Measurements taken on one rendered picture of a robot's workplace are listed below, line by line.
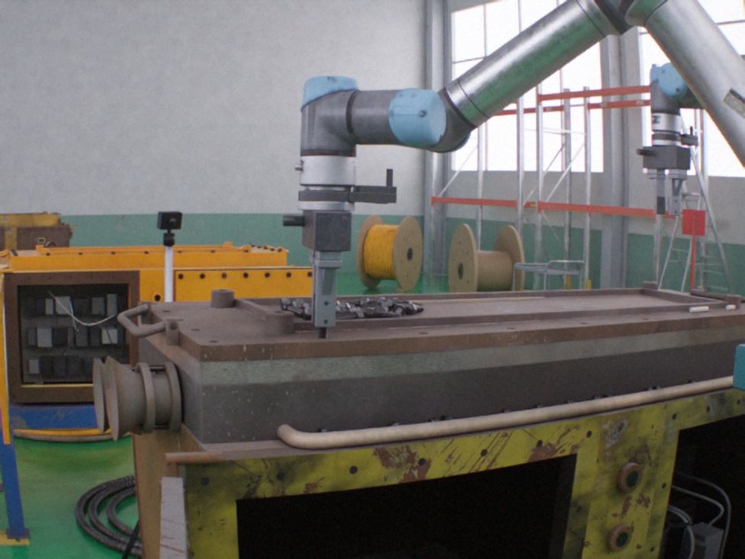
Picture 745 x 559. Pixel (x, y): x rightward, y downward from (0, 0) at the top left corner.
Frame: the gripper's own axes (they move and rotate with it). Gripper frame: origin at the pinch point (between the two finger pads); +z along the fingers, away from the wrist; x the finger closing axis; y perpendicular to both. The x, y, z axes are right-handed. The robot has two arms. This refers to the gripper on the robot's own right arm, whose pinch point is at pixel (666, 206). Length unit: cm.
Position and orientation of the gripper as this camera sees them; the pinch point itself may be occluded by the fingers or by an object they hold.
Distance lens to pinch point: 190.2
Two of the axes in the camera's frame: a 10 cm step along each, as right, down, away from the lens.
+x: 3.2, 1.0, -9.4
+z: -0.3, 9.9, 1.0
